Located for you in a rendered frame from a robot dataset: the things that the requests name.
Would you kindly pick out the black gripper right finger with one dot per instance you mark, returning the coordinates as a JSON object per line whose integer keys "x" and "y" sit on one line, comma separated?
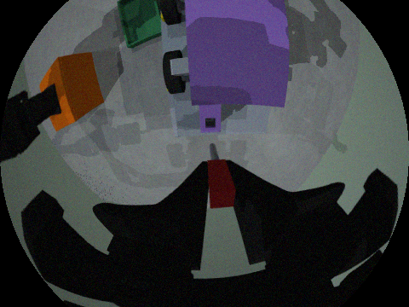
{"x": 266, "y": 213}

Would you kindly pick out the grey ramp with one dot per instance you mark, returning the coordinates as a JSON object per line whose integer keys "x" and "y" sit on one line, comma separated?
{"x": 236, "y": 119}

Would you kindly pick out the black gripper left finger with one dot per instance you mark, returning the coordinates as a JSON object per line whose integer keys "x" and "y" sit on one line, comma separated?
{"x": 178, "y": 220}

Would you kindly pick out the red-headed metal pin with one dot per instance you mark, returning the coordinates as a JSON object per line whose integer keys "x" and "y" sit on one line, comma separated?
{"x": 221, "y": 186}

